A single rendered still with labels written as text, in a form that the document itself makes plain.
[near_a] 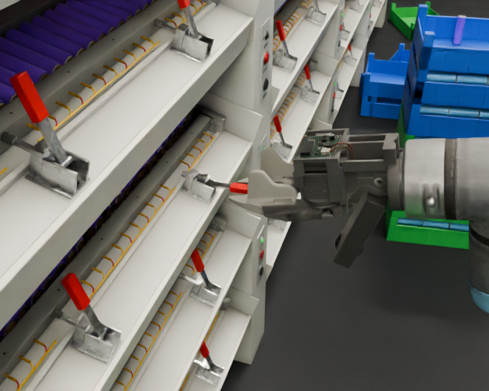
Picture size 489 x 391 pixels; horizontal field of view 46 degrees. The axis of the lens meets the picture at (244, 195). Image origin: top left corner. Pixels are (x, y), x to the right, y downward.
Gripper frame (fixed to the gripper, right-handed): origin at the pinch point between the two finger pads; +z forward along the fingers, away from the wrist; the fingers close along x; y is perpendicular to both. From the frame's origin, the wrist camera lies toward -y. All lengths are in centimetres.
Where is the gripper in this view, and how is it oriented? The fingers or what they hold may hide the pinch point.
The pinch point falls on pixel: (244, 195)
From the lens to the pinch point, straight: 74.4
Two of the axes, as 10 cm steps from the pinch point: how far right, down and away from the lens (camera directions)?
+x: -3.1, 5.6, -7.7
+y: -2.1, -8.3, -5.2
